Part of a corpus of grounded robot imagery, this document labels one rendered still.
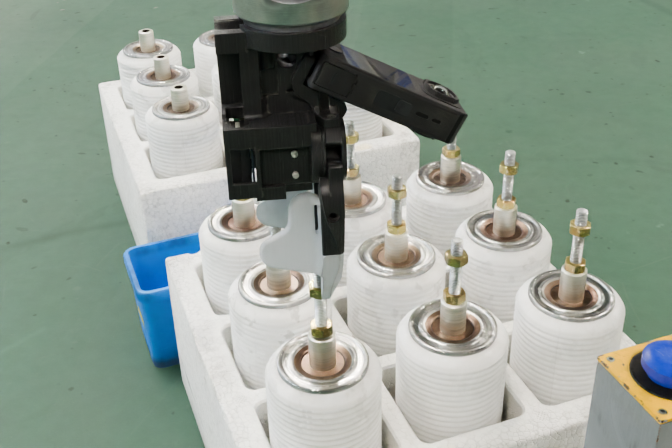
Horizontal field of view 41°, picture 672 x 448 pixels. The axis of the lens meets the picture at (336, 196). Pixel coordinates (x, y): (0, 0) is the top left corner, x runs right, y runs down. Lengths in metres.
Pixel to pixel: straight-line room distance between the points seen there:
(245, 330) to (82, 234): 0.66
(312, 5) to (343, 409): 0.32
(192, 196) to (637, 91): 1.05
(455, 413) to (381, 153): 0.54
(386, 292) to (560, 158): 0.83
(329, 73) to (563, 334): 0.34
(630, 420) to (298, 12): 0.35
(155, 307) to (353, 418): 0.42
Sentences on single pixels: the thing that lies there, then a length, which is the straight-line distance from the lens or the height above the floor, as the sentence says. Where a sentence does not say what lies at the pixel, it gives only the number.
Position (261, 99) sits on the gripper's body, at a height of 0.49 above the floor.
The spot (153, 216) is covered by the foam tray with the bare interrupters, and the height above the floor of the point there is 0.14.
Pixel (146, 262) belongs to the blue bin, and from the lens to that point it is 1.16.
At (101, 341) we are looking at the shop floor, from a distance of 1.20.
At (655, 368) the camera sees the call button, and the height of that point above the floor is 0.33.
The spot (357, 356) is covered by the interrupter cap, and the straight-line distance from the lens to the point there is 0.74.
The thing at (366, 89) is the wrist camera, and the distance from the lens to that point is 0.59.
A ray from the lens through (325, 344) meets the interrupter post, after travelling 0.71.
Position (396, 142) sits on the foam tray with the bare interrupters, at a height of 0.18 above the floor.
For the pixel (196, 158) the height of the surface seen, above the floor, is 0.20.
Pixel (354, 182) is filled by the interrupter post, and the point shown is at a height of 0.28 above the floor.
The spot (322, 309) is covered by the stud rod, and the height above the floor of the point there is 0.31.
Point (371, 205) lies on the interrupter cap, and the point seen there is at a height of 0.25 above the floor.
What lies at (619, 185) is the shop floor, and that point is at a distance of 1.54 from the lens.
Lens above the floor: 0.73
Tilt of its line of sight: 30 degrees down
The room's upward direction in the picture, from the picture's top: 2 degrees counter-clockwise
